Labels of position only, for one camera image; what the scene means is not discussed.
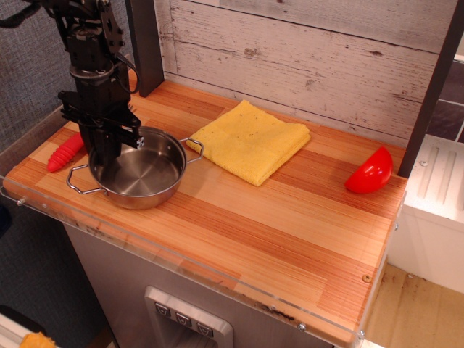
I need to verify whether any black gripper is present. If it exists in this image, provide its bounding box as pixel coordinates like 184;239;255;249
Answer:
59;34;144;166

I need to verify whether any stainless steel pan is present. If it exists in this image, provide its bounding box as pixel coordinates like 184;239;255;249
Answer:
67;126;204;210

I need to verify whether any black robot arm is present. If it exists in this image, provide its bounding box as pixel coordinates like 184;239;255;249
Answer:
30;1;144;166

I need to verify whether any yellow folded cloth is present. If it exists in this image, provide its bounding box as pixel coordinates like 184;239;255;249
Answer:
186;100;310;186

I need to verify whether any clear acrylic edge guard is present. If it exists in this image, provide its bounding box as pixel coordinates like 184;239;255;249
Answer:
1;179;365;347

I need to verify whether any grey toy kitchen cabinet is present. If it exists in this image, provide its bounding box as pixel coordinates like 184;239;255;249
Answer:
65;225;330;347

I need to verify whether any silver dispenser button panel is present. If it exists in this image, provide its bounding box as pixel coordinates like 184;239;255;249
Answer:
144;286;234;347

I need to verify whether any orange black object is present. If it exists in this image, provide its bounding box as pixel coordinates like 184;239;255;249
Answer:
19;332;57;348

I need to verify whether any red toy tomato half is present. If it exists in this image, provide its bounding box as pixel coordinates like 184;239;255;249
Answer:
344;146;393;194

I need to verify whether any white ribbed appliance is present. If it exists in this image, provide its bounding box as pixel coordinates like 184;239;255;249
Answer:
387;136;463;292

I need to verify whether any red handled fork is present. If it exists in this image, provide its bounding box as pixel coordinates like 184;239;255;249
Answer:
46;133;84;173

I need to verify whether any dark grey left post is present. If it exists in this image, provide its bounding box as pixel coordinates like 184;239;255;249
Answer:
125;0;165;97

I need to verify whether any dark grey post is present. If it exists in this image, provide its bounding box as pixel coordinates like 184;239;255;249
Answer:
125;0;165;97
397;0;463;178

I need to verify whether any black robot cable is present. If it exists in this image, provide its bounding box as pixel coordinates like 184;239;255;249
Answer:
0;1;43;29

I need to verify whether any dark grey right post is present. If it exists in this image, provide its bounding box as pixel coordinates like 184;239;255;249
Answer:
397;0;463;178

